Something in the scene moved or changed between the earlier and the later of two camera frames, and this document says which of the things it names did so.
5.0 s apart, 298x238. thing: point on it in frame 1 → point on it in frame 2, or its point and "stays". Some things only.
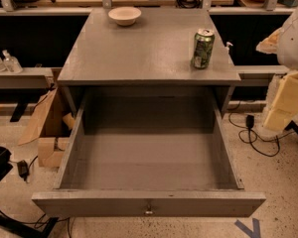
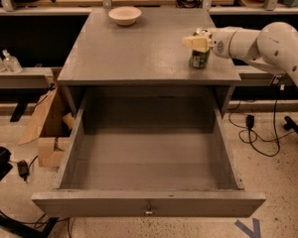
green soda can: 203,52 stays
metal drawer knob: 148,211 stays
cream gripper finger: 291,96 → 219,41
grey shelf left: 26,78 stays
